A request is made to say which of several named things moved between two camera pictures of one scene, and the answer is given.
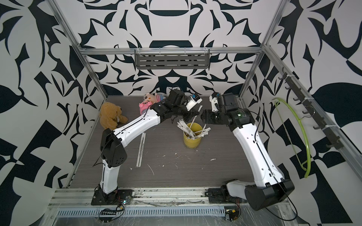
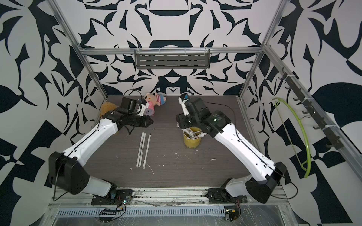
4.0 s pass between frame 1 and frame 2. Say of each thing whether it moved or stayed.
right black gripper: moved
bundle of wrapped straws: stayed
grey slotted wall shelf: stayed
